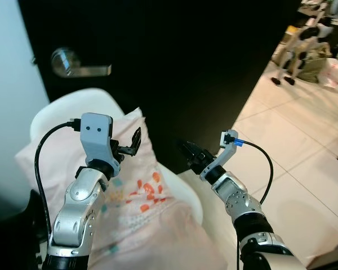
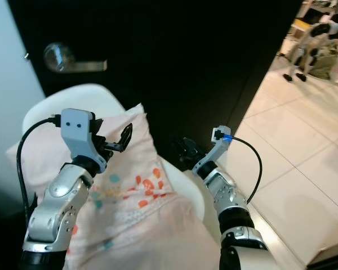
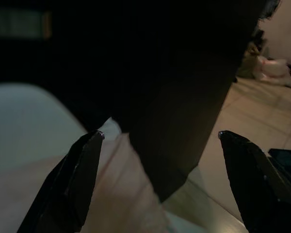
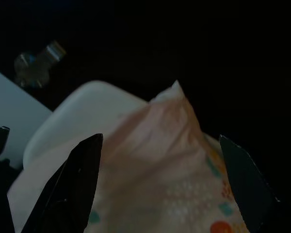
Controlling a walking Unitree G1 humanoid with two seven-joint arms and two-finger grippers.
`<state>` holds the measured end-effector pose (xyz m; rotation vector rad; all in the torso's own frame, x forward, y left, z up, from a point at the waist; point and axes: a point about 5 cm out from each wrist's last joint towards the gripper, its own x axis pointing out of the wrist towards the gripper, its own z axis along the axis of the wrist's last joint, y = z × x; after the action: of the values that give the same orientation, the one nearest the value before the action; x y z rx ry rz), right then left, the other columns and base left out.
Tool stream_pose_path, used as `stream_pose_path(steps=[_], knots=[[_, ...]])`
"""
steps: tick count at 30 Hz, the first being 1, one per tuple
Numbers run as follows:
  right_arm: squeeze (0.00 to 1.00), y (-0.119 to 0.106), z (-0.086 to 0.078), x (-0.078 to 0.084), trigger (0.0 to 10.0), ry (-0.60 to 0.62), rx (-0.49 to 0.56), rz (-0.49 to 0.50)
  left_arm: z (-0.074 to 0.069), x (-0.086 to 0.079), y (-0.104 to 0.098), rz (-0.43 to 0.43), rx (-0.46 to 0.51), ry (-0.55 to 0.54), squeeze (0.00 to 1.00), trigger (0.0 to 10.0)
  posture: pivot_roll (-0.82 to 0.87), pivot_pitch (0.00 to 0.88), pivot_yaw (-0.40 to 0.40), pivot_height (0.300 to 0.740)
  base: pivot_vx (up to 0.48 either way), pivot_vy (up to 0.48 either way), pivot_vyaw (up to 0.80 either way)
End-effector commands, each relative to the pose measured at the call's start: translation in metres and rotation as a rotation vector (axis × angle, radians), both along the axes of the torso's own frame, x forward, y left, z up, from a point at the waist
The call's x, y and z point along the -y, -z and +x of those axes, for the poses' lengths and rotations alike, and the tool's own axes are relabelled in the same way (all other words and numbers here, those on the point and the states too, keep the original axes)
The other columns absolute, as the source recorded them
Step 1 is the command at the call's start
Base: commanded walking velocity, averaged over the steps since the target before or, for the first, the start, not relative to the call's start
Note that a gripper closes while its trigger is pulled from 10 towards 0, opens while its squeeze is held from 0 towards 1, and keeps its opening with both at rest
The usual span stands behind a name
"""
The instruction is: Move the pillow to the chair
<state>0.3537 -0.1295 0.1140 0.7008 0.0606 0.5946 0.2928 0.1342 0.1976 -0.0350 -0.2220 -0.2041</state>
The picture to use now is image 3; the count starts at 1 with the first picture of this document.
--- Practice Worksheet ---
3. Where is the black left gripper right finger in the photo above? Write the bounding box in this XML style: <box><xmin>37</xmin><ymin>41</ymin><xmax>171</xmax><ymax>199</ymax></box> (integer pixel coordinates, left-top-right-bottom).
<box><xmin>218</xmin><ymin>130</ymin><xmax>291</xmax><ymax>233</ymax></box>

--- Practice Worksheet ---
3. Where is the dark brown furniture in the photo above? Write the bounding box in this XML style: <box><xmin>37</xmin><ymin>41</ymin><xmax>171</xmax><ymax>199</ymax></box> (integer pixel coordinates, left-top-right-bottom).
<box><xmin>0</xmin><ymin>0</ymin><xmax>281</xmax><ymax>203</ymax></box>

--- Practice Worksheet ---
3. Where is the white plastic bag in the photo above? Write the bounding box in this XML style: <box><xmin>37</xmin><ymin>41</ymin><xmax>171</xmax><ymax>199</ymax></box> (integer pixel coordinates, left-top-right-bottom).
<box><xmin>254</xmin><ymin>57</ymin><xmax>291</xmax><ymax>88</ymax></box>

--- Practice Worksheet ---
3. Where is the black glossy object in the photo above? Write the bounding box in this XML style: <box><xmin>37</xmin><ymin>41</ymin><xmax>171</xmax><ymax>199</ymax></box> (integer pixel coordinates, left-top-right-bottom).
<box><xmin>268</xmin><ymin>148</ymin><xmax>291</xmax><ymax>191</ymax></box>

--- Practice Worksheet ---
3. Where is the greenish panel with orange edge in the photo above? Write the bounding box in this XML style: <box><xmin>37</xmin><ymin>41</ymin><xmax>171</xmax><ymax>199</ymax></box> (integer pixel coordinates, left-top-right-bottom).
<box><xmin>0</xmin><ymin>9</ymin><xmax>52</xmax><ymax>40</ymax></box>

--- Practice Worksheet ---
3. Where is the white soft pillow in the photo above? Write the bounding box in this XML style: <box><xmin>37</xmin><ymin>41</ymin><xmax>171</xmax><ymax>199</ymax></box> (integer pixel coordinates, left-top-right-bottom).
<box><xmin>0</xmin><ymin>82</ymin><xmax>171</xmax><ymax>233</ymax></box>

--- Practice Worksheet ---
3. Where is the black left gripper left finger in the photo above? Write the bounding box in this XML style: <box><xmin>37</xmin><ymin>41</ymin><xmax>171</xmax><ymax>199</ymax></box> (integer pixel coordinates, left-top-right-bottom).
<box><xmin>16</xmin><ymin>130</ymin><xmax>105</xmax><ymax>233</ymax></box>

